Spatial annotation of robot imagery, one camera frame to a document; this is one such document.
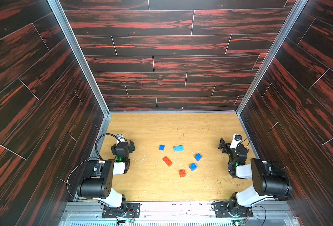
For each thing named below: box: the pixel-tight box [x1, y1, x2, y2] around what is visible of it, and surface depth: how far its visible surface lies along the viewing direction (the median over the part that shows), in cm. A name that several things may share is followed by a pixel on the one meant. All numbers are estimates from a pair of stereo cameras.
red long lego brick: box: [162, 156, 173, 168], surface depth 93 cm
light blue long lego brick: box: [173, 145, 184, 153], surface depth 99 cm
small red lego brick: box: [179, 169, 187, 178], surface depth 86 cm
